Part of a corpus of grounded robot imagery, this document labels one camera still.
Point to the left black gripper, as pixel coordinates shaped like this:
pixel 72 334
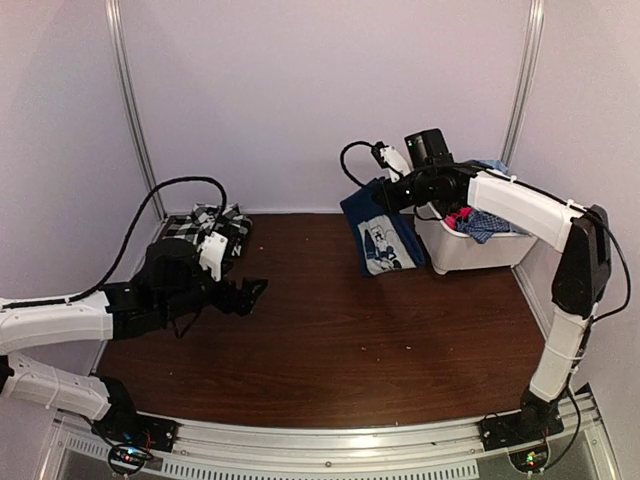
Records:
pixel 245 301

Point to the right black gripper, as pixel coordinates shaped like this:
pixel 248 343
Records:
pixel 390 201

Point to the black white plaid shirt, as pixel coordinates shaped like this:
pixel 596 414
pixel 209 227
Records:
pixel 204 219

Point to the navy blue garment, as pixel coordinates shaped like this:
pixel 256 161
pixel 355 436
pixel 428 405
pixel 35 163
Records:
pixel 384 241

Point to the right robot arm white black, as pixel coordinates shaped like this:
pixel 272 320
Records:
pixel 579 236

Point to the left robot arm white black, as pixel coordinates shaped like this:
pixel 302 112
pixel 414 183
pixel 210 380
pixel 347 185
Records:
pixel 177 279

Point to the white plastic laundry bin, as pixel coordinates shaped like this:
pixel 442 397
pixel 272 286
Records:
pixel 450 250

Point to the red pink garment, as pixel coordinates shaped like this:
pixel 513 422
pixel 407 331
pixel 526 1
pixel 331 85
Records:
pixel 453 219

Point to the blue patterned garment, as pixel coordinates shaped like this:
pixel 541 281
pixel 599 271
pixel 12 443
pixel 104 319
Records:
pixel 481 226

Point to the light blue garment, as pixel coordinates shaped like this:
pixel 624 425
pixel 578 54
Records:
pixel 495 164

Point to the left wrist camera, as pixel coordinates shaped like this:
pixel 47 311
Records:
pixel 211 251

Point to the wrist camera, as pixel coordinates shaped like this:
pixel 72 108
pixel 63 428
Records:
pixel 390 159
pixel 211 251

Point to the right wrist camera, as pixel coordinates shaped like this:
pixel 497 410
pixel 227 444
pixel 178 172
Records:
pixel 390 159

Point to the right aluminium corner post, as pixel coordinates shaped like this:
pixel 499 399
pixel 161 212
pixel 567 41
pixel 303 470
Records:
pixel 529 60

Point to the aluminium corner post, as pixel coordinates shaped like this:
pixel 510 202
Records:
pixel 123 72
pixel 529 60

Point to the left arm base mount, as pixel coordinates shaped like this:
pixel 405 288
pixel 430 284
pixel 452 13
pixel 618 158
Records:
pixel 132 437

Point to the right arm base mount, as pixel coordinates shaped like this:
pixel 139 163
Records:
pixel 527 430

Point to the aluminium front rail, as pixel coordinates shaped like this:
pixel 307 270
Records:
pixel 441 450

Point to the left aluminium corner post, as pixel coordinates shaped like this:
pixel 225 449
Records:
pixel 123 72

